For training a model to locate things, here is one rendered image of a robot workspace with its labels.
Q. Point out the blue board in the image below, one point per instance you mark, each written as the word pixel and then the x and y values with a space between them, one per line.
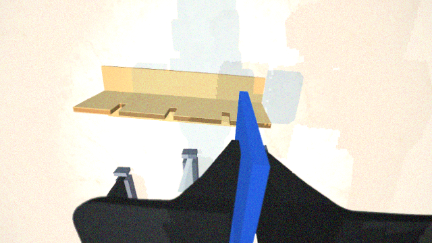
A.
pixel 253 173

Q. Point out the tan slotted board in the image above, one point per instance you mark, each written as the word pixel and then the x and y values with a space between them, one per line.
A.
pixel 175 96

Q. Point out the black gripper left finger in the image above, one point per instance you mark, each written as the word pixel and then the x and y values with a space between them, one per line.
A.
pixel 203 213

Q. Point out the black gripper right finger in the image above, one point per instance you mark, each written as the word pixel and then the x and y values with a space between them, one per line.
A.
pixel 294 212

